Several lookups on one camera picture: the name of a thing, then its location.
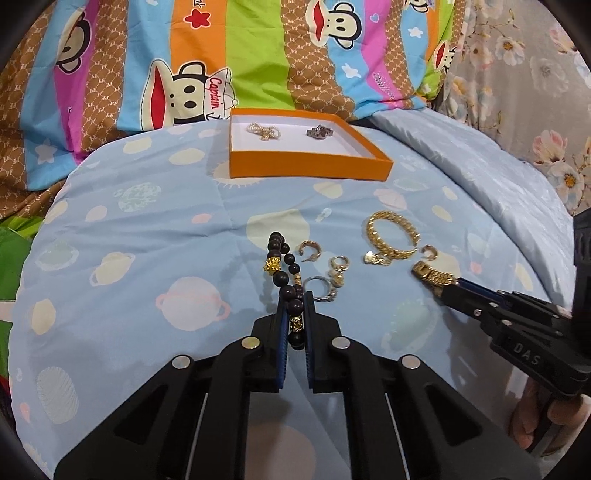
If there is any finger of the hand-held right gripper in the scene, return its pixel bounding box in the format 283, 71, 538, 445
435, 286, 509, 334
455, 277, 574, 322

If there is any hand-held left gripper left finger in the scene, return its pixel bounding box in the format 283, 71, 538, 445
54, 302, 290, 480

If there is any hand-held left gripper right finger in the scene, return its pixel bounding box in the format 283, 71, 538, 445
305, 302, 542, 480

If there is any gold wristwatch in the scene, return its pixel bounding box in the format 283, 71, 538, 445
412, 261, 460, 301

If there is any silver ring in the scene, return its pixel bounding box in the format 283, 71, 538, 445
302, 275, 340, 304

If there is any gold clip earring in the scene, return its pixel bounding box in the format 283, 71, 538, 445
327, 255, 352, 289

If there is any gold chain bracelet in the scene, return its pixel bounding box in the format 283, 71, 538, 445
361, 210, 422, 267

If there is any black bead bracelet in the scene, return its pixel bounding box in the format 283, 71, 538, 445
263, 232, 308, 350

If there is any orange cardboard box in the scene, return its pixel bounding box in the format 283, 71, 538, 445
228, 107, 394, 180

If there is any person's right hand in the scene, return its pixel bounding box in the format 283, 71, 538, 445
510, 378, 591, 460

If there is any pale blue leaf-print pillow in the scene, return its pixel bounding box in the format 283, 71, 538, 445
369, 109, 578, 319

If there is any light blue planet quilt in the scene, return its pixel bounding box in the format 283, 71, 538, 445
9, 122, 555, 480

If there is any grey floral cloth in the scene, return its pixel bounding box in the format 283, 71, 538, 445
429, 0, 591, 217

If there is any striped cartoon monkey blanket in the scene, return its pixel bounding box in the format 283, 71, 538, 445
0, 0, 469, 398

